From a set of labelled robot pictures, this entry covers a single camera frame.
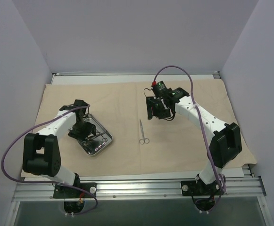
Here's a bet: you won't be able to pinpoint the steel instrument tray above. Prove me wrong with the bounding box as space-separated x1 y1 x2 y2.
76 113 113 156

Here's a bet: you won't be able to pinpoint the steel surgical scissors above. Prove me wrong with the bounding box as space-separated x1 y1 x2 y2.
139 119 150 145

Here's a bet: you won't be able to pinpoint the beige surgical wrap cloth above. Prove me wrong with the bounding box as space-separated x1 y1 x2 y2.
21 79 257 178

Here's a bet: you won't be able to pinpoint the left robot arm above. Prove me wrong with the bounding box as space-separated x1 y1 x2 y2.
22 99 96 197

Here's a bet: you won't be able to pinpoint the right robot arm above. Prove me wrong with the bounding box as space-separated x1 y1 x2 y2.
146 81 242 194

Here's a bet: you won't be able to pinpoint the back aluminium rail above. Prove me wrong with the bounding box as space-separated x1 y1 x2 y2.
53 72 220 76

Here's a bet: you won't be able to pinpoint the aluminium rail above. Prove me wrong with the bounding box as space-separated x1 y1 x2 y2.
53 72 220 76
12 177 266 202
213 71 257 177

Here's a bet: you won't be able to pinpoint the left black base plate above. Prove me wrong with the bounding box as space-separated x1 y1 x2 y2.
53 182 97 199

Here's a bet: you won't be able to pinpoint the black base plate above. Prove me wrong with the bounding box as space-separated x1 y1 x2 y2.
53 182 97 199
180 180 223 196

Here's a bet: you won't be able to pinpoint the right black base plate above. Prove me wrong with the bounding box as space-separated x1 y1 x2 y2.
180 180 223 196

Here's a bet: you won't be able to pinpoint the right side aluminium rail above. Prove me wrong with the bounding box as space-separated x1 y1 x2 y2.
213 71 257 177

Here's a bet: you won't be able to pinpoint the front aluminium rail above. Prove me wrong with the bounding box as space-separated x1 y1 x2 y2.
12 177 266 202

